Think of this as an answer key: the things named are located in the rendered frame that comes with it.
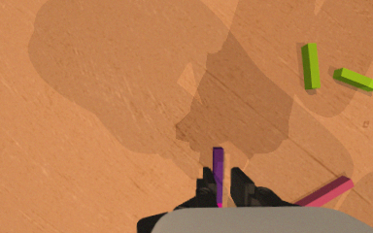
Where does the pink rod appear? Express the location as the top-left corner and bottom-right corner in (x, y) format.
(294, 176), (354, 207)

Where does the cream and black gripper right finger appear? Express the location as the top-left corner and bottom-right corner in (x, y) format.
(230, 167), (302, 207)

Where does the lime green rod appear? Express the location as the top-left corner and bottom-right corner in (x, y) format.
(301, 43), (321, 90)
(332, 68), (373, 91)

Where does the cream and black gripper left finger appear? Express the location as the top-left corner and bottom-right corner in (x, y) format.
(137, 167), (219, 233)

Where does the purple rod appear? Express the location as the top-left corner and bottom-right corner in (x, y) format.
(213, 147), (223, 203)

